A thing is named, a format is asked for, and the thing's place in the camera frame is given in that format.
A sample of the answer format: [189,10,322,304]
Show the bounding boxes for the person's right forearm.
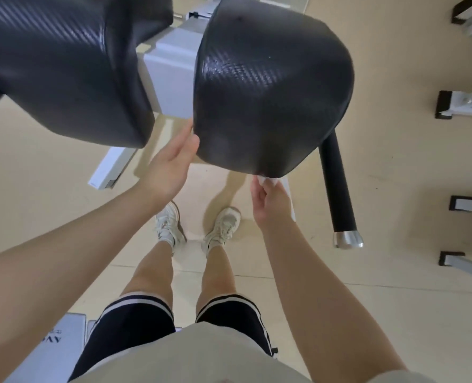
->
[256,217,408,383]

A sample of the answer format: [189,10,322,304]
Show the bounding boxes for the person's right hand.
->
[250,175,294,232]

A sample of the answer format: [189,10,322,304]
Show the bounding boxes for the person's left hand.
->
[138,123,201,208]

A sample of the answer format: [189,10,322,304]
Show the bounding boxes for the person's beige sneaker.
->
[202,207,241,256]
[155,201,187,256]

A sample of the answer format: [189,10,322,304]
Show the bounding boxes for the person's grey white shirt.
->
[68,322,436,383]

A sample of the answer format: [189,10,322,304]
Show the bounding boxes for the person's left forearm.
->
[0,185,169,355]

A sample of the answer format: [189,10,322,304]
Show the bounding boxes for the person's left leg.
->
[120,241,174,312]

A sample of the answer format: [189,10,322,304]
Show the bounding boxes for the black textured cushion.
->
[0,0,174,149]

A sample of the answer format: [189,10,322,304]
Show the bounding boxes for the black cushion with small dents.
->
[193,0,356,178]

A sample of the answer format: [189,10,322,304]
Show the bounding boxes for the person's leg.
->
[120,241,174,312]
[196,245,238,312]

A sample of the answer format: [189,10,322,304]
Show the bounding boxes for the person's right beige sneaker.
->
[202,207,241,256]

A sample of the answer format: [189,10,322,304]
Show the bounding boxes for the person's right leg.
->
[196,245,238,312]

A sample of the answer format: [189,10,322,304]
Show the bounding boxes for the grey printed metal base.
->
[4,313,97,383]

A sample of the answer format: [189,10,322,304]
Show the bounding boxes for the person's black striped shorts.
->
[68,293,279,381]

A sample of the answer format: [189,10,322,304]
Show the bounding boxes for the person's left beige sneaker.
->
[155,201,187,256]

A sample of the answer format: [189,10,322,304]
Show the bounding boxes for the white machine frame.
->
[0,0,364,249]

